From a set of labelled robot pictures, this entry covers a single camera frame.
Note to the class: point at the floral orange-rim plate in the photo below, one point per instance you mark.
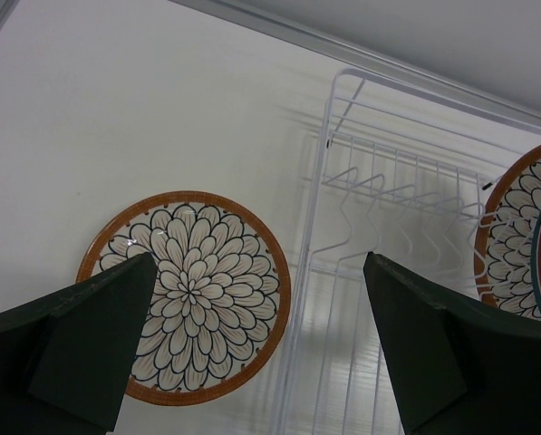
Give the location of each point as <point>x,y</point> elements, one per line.
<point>221,299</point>
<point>503,263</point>

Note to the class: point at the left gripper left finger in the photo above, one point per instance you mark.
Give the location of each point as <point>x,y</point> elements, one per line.
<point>65,358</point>

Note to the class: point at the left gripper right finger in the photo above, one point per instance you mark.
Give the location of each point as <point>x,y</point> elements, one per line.
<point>457,366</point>

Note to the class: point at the white wire dish rack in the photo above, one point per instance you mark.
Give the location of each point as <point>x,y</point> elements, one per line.
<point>402,176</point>

